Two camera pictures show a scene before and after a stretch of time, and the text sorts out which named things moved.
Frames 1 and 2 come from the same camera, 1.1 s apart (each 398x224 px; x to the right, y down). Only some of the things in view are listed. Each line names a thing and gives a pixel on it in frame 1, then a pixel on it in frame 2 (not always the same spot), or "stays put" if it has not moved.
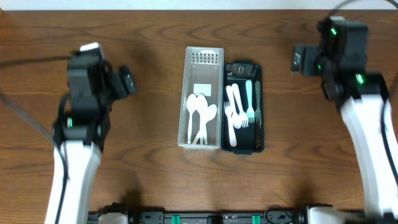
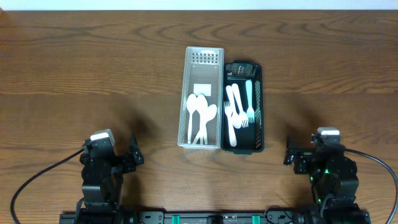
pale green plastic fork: x=250 y=112 stays put
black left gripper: x=127 y=81 -> x=125 y=162
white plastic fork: x=232 y=133 stays put
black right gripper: x=305 y=60 -> x=298 y=160
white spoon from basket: x=191 y=106 stays put
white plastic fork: x=244 y=118 stays put
